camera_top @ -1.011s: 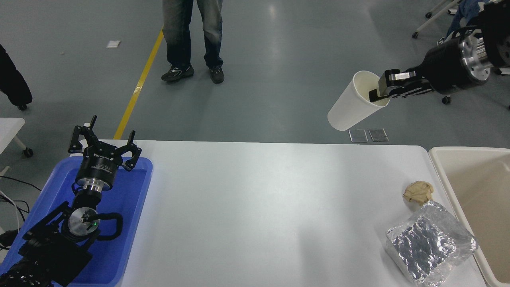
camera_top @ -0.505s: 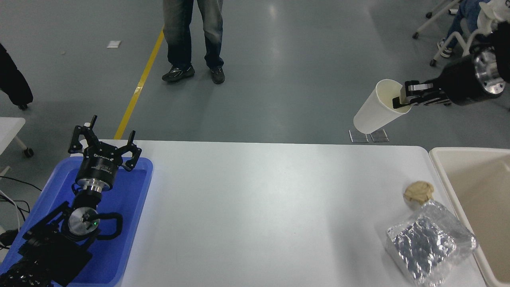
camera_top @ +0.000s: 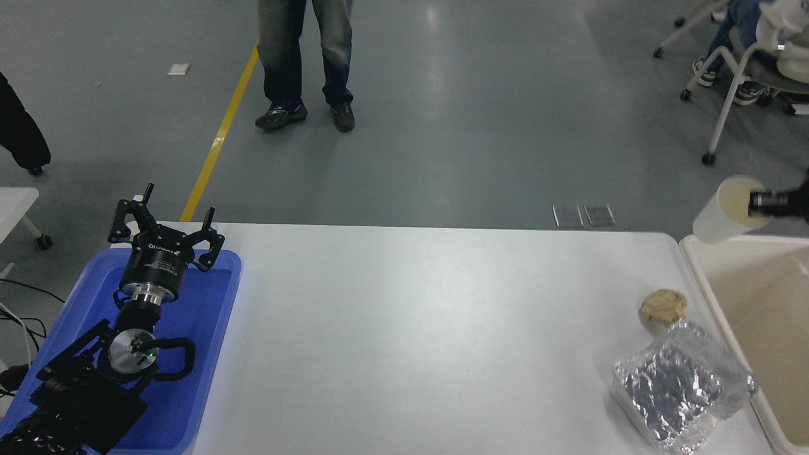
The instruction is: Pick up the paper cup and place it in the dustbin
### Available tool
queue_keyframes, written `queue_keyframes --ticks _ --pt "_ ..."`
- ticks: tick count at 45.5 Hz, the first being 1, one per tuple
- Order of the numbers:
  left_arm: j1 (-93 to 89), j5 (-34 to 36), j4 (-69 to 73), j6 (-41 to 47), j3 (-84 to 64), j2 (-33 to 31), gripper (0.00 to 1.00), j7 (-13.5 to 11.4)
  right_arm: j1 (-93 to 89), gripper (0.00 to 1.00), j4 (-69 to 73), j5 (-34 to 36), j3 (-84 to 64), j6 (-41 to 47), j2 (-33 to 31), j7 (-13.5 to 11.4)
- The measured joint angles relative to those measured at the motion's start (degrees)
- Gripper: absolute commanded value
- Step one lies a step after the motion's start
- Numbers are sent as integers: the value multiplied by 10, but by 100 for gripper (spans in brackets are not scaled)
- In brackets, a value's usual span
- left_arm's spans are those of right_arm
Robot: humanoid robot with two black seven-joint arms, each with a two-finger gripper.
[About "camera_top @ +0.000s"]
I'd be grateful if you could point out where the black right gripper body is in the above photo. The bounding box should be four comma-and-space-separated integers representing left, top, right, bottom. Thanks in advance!
790, 168, 809, 223

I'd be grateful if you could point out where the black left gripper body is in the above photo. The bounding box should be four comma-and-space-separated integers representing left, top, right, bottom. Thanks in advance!
119, 234, 193, 299

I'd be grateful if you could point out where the white paper cup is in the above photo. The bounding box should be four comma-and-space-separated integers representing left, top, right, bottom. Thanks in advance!
692, 175, 769, 245

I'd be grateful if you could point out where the blue plastic tray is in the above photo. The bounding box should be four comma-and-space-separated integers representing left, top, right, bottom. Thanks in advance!
0, 248, 244, 455

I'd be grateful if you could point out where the white wheeled chair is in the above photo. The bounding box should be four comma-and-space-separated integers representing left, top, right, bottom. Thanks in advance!
681, 32, 809, 166

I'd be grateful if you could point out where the large pale bin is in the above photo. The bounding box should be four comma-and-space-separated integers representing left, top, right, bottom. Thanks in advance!
681, 234, 809, 455

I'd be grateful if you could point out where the small white wheeled table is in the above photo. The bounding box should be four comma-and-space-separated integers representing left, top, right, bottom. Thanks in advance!
0, 187, 54, 250

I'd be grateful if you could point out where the person in dark clothing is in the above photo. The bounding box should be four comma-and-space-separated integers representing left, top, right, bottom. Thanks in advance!
0, 71, 52, 170

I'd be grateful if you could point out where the crumpled tan paper ball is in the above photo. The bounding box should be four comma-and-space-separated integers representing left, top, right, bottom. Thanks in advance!
638, 289, 688, 326

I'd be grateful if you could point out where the seated person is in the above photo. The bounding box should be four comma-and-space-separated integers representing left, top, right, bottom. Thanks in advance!
692, 0, 809, 106

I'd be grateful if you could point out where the white chair base leg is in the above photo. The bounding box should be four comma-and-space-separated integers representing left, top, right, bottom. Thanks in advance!
654, 0, 731, 61

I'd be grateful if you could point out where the standing person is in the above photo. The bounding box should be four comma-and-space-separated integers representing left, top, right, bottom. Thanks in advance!
255, 0, 356, 133

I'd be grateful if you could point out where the silver foil tray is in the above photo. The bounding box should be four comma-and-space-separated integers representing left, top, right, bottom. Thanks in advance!
611, 319, 758, 455

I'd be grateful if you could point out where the thin black cable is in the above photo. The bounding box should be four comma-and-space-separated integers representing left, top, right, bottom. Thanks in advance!
0, 278, 67, 355

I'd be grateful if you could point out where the black cable plug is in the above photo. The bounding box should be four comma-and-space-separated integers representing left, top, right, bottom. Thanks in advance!
0, 363, 31, 397

